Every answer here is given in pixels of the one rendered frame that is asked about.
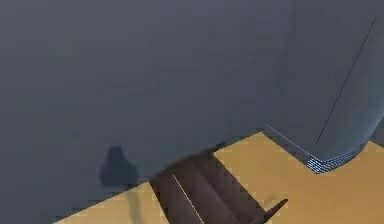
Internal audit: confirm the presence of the grey blue fridge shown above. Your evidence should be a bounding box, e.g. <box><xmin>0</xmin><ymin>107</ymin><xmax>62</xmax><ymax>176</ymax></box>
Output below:
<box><xmin>261</xmin><ymin>0</ymin><xmax>384</xmax><ymax>175</ymax></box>

